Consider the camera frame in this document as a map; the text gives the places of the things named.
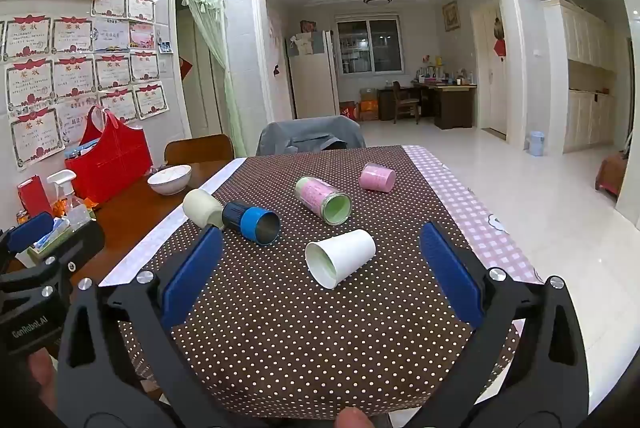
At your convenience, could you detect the white refrigerator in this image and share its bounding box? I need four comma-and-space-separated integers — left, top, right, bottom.
285, 30, 341, 121

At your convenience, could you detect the window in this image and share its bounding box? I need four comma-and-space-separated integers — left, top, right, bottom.
336, 12, 405, 76

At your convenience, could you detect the white bowl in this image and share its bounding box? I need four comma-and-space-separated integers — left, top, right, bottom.
146, 164, 193, 196

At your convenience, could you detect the green lace curtain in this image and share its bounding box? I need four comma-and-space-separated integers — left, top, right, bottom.
172, 0, 248, 159

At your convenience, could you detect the dark wooden desk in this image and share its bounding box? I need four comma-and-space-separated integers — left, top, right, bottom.
377, 80, 477, 130

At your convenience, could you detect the wall of award certificates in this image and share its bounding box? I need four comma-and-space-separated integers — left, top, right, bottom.
0, 0, 171, 171

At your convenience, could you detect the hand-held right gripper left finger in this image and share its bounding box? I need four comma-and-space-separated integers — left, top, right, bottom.
56, 224, 224, 428

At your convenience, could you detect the brown low stool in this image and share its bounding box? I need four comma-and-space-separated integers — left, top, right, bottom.
594, 150, 630, 198

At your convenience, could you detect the dark wooden chair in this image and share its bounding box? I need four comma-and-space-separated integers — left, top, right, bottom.
391, 80, 422, 125

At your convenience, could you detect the cream wall cabinet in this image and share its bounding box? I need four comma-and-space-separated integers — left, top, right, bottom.
542, 0, 618, 154

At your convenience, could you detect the blue metal cup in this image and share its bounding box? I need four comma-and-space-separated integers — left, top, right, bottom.
221, 201, 282, 245

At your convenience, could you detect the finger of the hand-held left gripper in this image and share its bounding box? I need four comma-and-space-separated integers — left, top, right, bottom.
0, 212, 55, 276
20, 222, 107, 291

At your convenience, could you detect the person's right hand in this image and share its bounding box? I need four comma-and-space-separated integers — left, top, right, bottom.
334, 407, 373, 428

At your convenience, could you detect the person's left hand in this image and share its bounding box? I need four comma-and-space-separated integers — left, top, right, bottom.
25, 350, 58, 414

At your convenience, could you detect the white door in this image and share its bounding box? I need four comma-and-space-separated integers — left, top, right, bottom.
470, 0, 508, 139

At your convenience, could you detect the cream plastic cup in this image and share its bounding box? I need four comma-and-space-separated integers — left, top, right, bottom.
182, 188, 226, 229

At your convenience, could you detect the pink and green cup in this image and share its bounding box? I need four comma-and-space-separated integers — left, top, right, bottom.
294, 176, 352, 225

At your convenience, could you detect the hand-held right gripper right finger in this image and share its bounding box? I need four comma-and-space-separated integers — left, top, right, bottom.
415, 222, 591, 428

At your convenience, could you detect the clear spray bottle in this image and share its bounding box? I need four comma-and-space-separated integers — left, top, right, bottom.
46, 169, 93, 229

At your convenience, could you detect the brown polka-dot tablecloth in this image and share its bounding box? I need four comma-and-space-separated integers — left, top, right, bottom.
112, 144, 521, 421

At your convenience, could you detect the grey jacket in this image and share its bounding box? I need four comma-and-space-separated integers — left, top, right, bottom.
256, 115, 367, 156

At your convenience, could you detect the green organizer box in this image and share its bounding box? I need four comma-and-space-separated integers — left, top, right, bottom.
27, 203, 96, 264

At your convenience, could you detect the red tote bag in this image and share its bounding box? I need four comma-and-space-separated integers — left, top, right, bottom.
64, 105, 153, 204

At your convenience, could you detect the small framed wall picture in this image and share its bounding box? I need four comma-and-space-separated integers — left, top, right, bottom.
441, 0, 461, 31

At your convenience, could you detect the white paper cup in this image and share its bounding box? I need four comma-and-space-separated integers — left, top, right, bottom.
305, 229, 377, 291

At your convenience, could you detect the orange cardboard box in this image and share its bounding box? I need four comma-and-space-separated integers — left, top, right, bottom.
357, 88, 381, 121

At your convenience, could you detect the row of desk bottles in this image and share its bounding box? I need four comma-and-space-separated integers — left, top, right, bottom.
412, 55, 478, 86

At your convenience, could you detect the wooden dining chair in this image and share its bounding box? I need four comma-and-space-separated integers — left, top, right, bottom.
164, 133, 236, 164

